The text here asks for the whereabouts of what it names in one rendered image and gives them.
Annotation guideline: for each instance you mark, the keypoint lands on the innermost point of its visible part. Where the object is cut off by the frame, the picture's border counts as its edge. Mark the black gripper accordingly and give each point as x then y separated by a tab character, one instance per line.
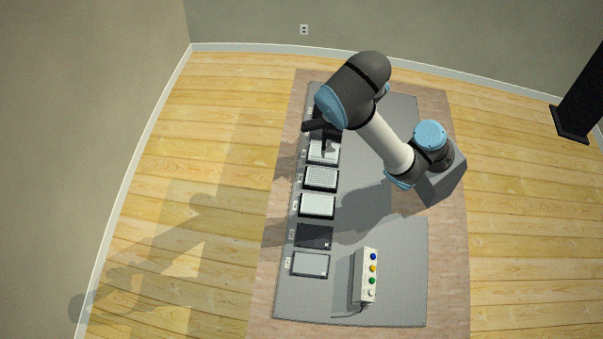
330	133

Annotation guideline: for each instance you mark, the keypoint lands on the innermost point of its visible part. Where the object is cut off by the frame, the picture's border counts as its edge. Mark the white control panel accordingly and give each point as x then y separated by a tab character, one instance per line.
364	269

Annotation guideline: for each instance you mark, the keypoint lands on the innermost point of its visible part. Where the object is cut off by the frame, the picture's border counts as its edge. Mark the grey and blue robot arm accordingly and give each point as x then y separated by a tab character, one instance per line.
346	99

